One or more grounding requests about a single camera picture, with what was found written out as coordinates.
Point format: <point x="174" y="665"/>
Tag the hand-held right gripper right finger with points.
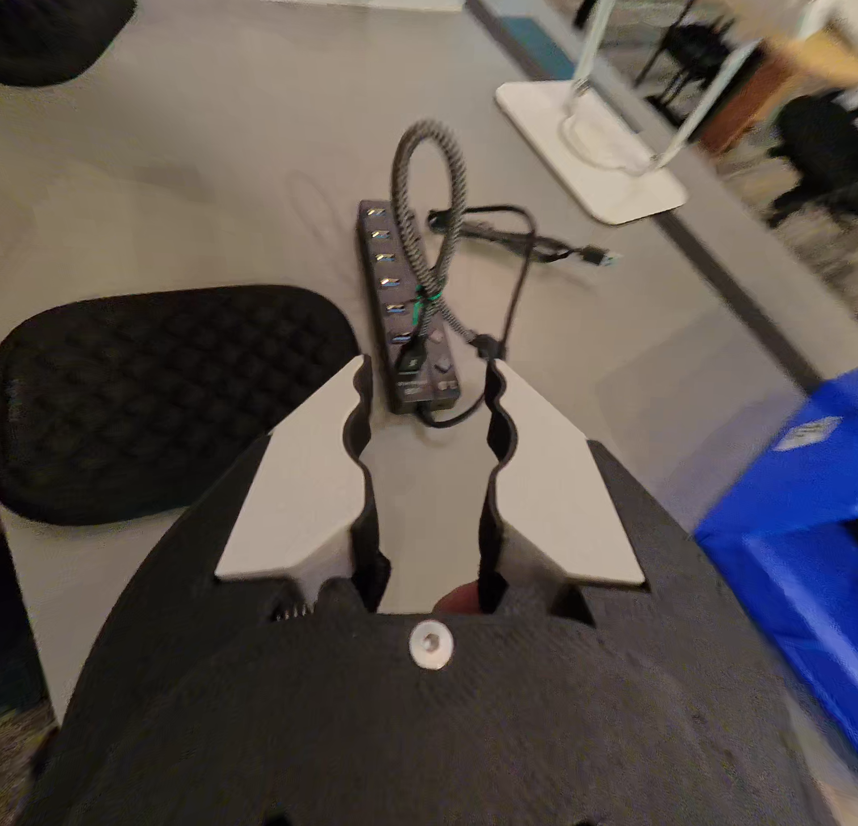
<point x="563" y="504"/>

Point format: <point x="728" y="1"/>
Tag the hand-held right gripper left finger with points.
<point x="302" y="504"/>

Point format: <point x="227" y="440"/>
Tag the black seven-port USB hub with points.
<point x="516" y="290"/>

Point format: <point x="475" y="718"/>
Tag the blue plastic bin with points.
<point x="791" y="545"/>

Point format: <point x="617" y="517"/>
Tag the green twist tie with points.
<point x="422" y="310"/>

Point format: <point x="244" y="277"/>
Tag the white document stand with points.
<point x="590" y="156"/>

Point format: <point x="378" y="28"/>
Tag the black office chair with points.
<point x="818" y="149"/>

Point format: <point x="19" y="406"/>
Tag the dark desk mat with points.
<point x="536" y="48"/>

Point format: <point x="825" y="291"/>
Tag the instruction sheet on stand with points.
<point x="805" y="28"/>

